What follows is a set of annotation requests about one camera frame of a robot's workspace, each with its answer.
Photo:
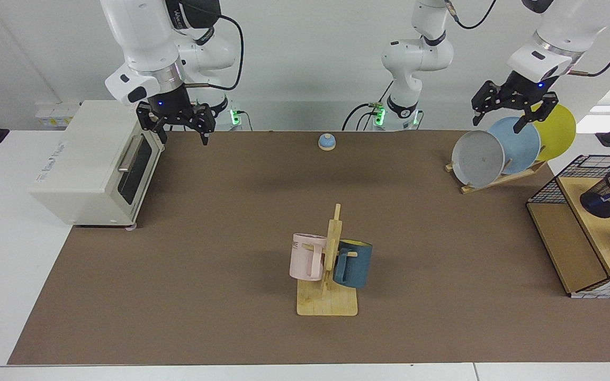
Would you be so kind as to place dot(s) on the light blue plate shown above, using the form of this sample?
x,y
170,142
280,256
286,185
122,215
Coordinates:
x,y
522,151

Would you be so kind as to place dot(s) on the yellow plate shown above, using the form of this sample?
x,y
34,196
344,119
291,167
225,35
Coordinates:
x,y
556,132

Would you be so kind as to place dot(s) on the grey plate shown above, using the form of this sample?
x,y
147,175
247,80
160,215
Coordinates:
x,y
477,159

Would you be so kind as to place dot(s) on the wooden plate rack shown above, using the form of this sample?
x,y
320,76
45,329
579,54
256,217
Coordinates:
x,y
495,181

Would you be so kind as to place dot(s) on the pale toaster oven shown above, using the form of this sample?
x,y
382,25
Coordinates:
x,y
88,159

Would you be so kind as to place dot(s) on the small blue round bell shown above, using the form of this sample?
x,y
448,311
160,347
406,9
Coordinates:
x,y
326,142

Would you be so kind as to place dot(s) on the pink cup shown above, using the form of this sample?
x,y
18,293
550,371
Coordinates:
x,y
302,259

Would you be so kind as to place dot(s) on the brown table cloth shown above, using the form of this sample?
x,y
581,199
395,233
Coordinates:
x,y
204,296

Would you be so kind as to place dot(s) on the dark blue cup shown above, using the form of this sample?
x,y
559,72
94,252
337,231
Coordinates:
x,y
355,264

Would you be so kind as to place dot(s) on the wooden cup stand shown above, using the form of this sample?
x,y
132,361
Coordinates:
x,y
326,304

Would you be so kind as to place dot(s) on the white wall socket box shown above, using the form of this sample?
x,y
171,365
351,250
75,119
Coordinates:
x,y
56,114

